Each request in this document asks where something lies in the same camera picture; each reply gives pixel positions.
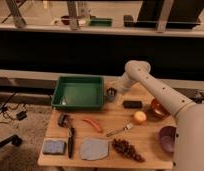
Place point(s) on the black peeler tool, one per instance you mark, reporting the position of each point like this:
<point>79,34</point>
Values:
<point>64,120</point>

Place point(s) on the bunch of dark grapes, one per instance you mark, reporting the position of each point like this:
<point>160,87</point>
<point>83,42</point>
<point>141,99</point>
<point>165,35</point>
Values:
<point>125,149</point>

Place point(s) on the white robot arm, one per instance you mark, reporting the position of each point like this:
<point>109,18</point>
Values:
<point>189,116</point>

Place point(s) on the green box on shelf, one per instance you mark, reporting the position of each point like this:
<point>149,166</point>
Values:
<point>100,22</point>

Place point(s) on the black chair base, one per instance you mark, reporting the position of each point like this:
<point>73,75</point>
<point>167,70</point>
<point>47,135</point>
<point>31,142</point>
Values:
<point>14,140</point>

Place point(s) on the blue sponge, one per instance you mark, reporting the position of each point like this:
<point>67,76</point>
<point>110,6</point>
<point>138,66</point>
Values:
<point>54,147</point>

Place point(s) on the orange carrot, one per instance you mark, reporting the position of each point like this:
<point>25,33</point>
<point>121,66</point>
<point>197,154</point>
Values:
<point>94,123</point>

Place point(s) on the grey blue round plate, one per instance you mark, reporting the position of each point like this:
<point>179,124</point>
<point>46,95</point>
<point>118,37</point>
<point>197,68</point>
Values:
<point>94,149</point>

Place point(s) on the yellow apple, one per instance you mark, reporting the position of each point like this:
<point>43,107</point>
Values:
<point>140,117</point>

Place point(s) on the black rectangular block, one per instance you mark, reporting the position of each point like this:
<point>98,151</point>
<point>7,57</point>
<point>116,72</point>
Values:
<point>132,104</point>

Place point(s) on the purple bowl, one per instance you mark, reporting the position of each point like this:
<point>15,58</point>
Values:
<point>166,138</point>

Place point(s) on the blue plastic cup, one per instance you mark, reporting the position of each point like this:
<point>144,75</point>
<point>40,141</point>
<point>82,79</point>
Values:
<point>111,98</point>

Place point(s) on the black power adapter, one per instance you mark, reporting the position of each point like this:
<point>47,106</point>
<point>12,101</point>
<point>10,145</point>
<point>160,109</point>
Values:
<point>21,115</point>

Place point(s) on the metal fork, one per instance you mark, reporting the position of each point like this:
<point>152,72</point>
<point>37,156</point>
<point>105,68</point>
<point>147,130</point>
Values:
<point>126,127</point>

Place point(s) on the green plastic tray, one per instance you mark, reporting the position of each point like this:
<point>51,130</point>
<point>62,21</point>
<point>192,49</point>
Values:
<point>79,93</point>

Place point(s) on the black handled knife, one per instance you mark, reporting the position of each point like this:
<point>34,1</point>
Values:
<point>71,134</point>

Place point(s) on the small metal cup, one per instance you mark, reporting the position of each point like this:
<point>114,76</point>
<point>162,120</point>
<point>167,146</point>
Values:
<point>111,91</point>

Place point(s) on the dark red background bowl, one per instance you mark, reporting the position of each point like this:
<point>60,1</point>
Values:
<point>65,20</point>

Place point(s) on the wooden table board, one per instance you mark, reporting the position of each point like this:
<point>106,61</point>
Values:
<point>116,122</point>

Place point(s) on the red wooden bowl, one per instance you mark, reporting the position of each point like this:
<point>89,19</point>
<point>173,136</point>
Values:
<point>158,109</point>

